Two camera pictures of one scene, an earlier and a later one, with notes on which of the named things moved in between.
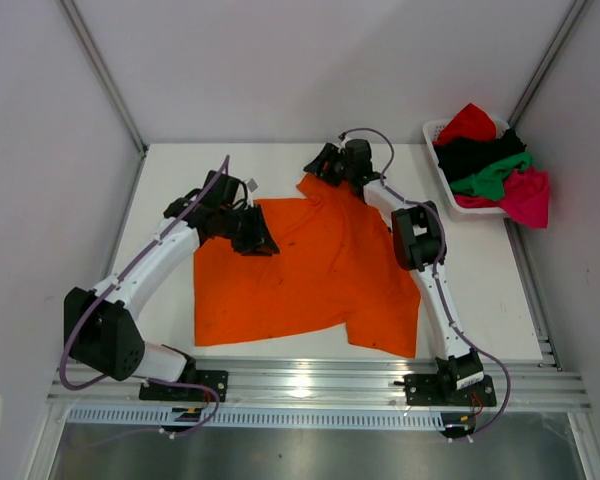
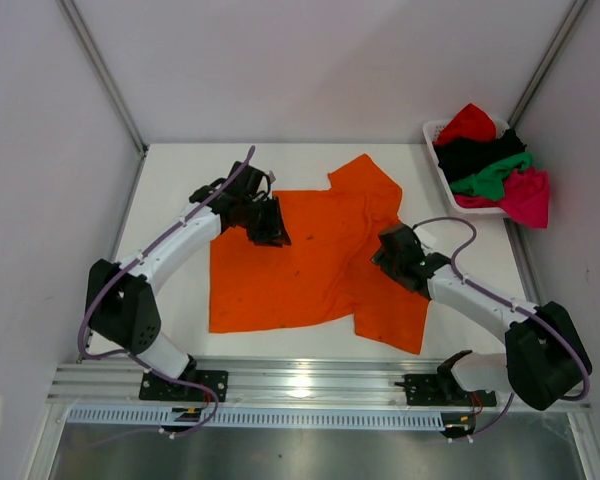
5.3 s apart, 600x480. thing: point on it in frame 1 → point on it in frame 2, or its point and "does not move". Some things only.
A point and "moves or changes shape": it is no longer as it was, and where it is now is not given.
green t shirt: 489,181 does not move
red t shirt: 469,121 does not move
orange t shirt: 340,262 moves or changes shape
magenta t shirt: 525,199 does not move
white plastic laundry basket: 431,129 does not move
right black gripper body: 331,163 → 397,255
